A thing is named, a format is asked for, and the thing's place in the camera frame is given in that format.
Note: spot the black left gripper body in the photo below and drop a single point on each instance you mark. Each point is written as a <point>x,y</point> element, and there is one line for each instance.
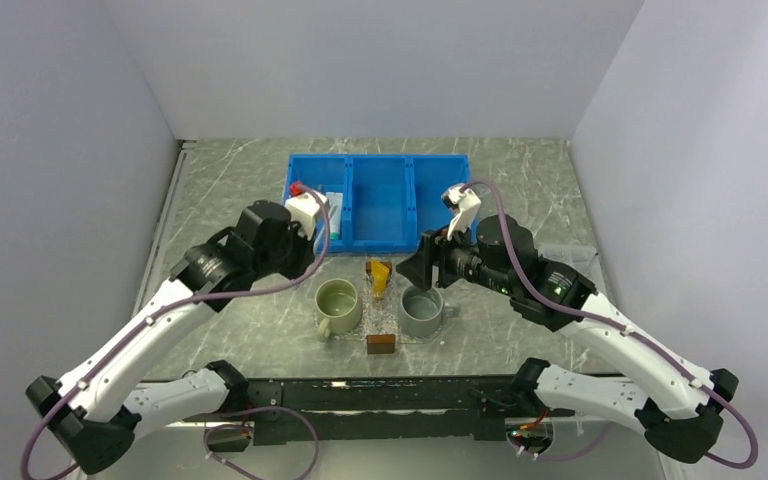
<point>290,258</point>

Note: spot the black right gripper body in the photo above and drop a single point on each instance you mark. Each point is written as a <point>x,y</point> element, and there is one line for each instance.
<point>460,258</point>

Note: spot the yellow toothpaste tube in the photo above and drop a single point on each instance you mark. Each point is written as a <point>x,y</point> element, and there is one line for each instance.
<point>379,274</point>

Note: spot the grey ceramic mug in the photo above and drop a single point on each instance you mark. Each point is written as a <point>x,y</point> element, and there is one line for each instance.
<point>422,312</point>

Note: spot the cream ceramic mug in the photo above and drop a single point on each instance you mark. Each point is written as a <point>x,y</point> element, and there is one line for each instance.
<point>338,308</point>

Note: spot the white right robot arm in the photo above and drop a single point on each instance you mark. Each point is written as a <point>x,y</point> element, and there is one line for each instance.
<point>673,403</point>

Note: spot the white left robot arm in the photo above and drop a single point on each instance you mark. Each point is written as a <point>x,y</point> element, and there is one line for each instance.
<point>99,409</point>

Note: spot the white teal-capped toothpaste tube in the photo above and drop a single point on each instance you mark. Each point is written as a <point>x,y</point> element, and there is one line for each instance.
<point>335,202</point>

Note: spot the blue middle storage bin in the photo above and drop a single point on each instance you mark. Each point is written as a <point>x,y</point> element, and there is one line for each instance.
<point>379,205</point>

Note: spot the blue storage bin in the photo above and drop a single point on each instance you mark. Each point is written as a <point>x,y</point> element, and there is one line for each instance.
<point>433,175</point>
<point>329,173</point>
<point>379,205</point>

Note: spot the blue left storage bin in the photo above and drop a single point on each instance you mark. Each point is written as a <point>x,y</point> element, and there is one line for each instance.
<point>329,173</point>

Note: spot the blue right storage bin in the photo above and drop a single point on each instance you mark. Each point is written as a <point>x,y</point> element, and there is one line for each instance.
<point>433,175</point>

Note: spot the clear plastic parts box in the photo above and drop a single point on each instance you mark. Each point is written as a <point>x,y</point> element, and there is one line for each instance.
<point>584,259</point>

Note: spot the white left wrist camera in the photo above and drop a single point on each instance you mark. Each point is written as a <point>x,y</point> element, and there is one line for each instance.
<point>307,207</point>

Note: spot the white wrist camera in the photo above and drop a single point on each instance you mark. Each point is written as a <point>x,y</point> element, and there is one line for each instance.
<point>307,207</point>
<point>464,205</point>

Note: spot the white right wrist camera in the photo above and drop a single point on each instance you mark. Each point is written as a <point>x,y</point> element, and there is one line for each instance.
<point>464,205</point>

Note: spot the aluminium side rail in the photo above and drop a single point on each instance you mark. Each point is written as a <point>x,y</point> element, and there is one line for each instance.
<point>148,212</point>

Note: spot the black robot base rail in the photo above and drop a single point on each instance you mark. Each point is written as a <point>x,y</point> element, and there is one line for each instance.
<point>478,407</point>

